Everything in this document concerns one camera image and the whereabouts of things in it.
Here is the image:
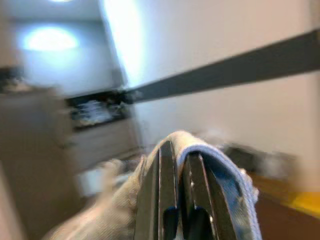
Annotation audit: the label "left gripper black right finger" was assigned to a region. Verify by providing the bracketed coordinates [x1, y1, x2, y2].
[181, 152, 238, 240]

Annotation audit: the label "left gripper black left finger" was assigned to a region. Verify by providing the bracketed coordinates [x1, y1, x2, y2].
[134, 139, 180, 240]

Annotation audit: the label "light denim shorts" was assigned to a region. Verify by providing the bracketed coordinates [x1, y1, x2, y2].
[42, 129, 263, 240]

